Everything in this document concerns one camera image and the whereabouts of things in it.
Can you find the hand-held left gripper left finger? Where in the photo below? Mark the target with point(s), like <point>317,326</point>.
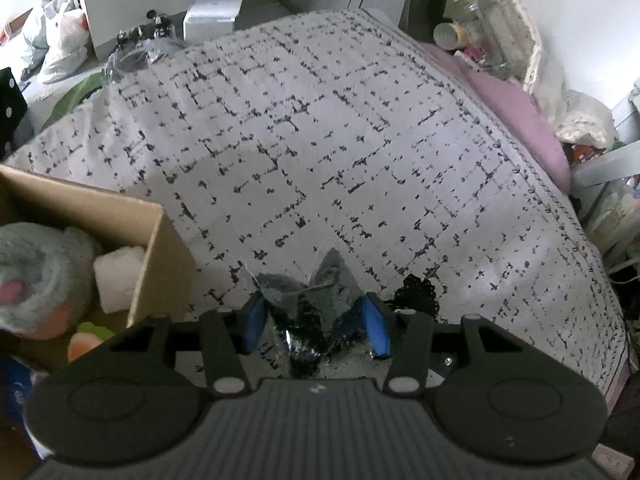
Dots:
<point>255,322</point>

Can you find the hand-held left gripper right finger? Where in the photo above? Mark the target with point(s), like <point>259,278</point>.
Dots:
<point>377,330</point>

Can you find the dark plastic-wrapped lace item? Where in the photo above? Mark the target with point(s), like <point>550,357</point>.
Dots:
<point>315,305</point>

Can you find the brown cardboard box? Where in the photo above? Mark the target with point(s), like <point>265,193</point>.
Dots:
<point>160,260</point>

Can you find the white soft sponge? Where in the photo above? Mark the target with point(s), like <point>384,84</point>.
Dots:
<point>117,275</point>

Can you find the burger squishy toy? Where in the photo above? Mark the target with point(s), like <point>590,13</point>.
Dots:
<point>87,341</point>

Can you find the grey pink plush toy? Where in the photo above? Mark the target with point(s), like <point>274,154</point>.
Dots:
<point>40,280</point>

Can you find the blue tissue packet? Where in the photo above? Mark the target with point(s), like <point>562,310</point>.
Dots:
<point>15,385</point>

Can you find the black lace cloth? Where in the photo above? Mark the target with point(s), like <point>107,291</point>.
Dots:
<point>415,294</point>

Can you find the black-patterned white blanket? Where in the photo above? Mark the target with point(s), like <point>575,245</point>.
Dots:
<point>350,135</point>

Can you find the pink bed sheet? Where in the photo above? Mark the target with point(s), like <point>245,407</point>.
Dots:
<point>515,110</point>

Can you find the bags under desk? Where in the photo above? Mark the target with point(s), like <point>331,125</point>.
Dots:
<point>620,220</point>

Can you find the green cloth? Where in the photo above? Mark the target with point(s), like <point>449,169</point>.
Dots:
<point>75,95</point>

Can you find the paper cup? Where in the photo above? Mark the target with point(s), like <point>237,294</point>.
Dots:
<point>450,35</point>

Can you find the crumpled white plastic bags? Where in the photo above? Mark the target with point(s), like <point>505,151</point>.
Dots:
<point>560,80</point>

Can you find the white appliance box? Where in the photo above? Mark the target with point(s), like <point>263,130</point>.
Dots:
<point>210,16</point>

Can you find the black dice stool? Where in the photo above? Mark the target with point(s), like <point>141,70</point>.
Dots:
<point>12,107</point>

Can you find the clear plastic bottle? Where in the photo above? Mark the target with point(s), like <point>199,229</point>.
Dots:
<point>472,20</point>

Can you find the white and red plastic bag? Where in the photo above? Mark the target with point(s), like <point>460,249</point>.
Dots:
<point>65,45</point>

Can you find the pale blue plastic bag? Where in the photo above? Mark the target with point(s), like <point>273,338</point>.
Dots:
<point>35,32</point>

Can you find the black camera gear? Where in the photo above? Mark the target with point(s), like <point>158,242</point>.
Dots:
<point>145,42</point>

